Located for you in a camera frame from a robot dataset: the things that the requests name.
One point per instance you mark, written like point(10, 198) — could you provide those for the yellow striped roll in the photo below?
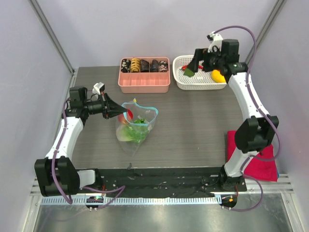
point(135, 65)

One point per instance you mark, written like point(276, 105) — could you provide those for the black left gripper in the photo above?
point(109, 108)

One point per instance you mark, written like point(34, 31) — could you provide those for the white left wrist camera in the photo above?
point(98, 88)

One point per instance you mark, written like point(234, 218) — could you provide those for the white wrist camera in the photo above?
point(98, 88)
point(215, 40)

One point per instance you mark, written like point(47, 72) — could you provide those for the small green toy leaf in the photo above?
point(188, 73)

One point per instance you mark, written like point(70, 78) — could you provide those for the black floral sushi roll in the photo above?
point(125, 65)

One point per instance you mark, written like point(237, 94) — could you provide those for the pink divided tray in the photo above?
point(147, 82)

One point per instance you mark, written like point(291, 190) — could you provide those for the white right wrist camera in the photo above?
point(215, 40)

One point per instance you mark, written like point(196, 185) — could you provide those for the red folded cloth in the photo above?
point(261, 170)

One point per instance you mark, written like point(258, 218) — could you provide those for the red toy tomato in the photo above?
point(125, 118)

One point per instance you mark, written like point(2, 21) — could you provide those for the green toy lettuce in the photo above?
point(133, 132)

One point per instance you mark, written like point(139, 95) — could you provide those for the red toy chili pepper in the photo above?
point(183, 68)

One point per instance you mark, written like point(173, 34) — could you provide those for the black blue roll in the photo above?
point(154, 67)

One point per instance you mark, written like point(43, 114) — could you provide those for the dark brown roll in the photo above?
point(144, 66)

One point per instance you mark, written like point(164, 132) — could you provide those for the white slotted cable duct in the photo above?
point(93, 200)

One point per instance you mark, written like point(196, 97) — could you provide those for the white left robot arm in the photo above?
point(56, 175)

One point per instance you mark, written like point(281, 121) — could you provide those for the white perforated basket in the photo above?
point(200, 81)

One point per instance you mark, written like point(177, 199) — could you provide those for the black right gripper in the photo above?
point(203, 61)

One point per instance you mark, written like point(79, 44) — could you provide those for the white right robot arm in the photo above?
point(258, 128)

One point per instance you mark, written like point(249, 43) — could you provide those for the clear zip top bag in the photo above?
point(148, 113)

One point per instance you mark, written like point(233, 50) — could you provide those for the black pink roll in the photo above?
point(163, 66)

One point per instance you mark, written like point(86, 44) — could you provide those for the yellow toy mango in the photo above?
point(217, 77)

